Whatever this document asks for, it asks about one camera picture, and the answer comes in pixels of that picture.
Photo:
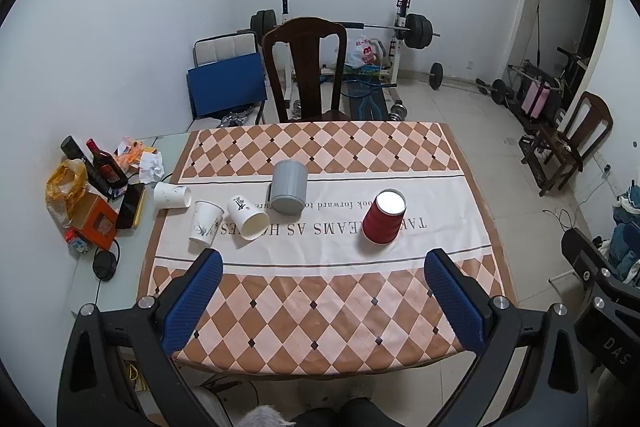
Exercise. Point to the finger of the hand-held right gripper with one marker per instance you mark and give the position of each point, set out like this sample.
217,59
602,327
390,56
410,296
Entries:
582,252

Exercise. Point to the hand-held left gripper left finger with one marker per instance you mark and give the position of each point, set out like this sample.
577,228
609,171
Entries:
192,302

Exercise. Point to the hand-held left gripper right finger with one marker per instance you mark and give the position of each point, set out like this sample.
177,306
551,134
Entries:
457,302

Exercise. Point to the white paper cup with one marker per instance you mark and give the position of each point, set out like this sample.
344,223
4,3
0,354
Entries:
246,218
171,196
205,228

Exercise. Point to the red upturned paper cup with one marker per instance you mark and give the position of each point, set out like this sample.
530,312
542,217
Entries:
381,224

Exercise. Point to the grey cup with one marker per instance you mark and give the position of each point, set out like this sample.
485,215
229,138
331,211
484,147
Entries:
289,188

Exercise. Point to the blue clothes pile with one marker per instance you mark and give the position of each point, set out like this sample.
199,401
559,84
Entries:
629,232

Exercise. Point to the black round device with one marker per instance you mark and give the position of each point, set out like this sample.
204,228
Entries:
104,264

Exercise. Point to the brown wooden armchair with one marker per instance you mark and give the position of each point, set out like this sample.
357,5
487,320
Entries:
575,142

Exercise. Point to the black flat box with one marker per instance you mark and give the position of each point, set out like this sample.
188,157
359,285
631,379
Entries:
131,207

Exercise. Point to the orange box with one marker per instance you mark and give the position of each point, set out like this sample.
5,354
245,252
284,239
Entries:
94,222

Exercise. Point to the checkered tablecloth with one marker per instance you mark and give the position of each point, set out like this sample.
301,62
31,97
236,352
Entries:
320,307

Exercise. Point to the small red white box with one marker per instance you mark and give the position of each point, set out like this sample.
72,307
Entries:
78,242

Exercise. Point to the crumpled white tissue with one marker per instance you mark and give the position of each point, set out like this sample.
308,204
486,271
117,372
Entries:
151,167

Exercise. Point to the person's dark trousers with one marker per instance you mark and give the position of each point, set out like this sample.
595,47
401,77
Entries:
345,413

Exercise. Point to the red capped wine bottle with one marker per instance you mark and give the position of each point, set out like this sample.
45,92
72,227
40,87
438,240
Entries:
104,169

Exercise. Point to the pink bag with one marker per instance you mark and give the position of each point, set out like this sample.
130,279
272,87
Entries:
535,99

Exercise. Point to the orange snack packet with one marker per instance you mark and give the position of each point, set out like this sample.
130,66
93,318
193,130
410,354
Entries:
131,154

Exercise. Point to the yellow plastic bag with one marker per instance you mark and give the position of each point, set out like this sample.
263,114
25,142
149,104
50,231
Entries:
64,192

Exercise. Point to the black dumbbell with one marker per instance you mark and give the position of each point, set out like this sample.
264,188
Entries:
500,92

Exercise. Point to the black equipment rack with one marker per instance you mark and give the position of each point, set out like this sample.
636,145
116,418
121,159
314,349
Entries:
535,77

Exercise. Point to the dark bottle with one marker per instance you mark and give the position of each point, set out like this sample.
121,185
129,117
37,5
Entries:
77,153

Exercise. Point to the chrome dumbbell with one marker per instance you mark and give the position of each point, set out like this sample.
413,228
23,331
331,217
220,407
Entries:
399,111

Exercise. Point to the blue board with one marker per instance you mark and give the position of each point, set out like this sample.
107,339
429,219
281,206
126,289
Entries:
225,87

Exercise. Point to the small black plate barbell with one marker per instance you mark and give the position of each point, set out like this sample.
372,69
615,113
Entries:
436,75

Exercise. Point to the white weight bench rack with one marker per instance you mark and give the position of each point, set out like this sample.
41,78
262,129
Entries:
397,52

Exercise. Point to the dark wooden chair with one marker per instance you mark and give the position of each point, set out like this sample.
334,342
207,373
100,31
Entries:
305,67

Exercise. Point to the white plastic bag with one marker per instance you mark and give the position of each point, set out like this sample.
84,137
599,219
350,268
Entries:
364,54

